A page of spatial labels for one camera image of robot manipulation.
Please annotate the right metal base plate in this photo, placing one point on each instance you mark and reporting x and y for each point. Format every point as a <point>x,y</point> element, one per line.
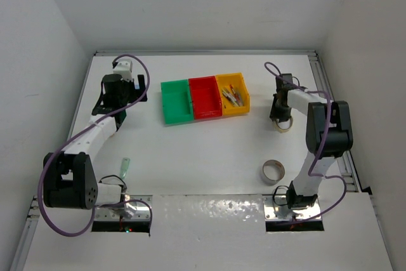
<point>276,210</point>

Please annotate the red plastic bin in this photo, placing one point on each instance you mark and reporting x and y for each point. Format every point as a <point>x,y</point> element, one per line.
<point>206,100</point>

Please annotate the yellow plastic bin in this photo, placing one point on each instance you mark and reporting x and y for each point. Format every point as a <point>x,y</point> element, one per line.
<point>238,83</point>

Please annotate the green eraser stick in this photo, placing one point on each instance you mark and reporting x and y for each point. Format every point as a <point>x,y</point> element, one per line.
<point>124,167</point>

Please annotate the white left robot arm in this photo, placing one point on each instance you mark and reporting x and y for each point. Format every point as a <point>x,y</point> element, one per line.
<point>70,180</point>

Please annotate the green plastic bin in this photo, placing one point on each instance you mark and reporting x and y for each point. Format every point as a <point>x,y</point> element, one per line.
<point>176,102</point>

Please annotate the cream masking tape roll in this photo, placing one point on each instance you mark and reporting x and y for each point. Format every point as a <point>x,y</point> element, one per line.
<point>283,126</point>

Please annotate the red ink pen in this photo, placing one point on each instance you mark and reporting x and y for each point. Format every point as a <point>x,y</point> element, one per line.
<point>232,90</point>

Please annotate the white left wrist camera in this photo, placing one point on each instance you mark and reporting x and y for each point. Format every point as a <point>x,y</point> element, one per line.
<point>124,68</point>

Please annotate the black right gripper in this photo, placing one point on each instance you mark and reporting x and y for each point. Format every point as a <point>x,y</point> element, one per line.
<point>276,114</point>

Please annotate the wide clear tape roll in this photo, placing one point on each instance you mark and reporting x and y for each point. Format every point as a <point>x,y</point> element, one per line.
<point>272,172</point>

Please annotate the metal base plate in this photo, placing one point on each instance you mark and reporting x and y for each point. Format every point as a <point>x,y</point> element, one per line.
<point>276,210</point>
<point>135,210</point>

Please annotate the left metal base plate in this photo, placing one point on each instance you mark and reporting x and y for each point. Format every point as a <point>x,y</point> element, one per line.
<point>135,210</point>

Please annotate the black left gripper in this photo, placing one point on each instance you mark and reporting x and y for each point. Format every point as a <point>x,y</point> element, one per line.
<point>135,93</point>

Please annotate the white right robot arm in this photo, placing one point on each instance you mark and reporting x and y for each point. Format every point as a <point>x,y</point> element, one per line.
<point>328,135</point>

